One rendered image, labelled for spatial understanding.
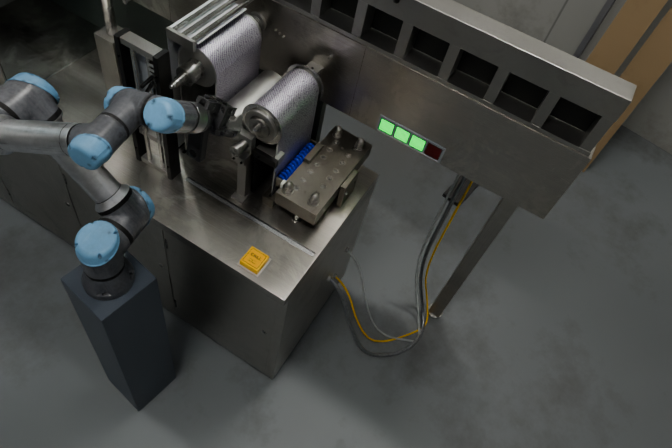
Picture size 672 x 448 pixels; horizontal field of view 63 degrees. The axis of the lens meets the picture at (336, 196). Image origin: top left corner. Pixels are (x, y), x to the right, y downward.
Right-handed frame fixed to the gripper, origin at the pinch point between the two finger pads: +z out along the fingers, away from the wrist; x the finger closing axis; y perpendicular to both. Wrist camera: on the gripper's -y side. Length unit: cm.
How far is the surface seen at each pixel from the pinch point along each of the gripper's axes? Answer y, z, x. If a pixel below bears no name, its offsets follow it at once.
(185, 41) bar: 14.3, 5.6, 26.4
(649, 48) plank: 114, 221, -112
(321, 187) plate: -11.2, 40.7, -20.5
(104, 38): -1, 30, 72
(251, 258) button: -39.3, 23.1, -14.5
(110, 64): -10, 37, 72
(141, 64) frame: 1.9, 6.7, 37.7
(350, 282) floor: -68, 132, -35
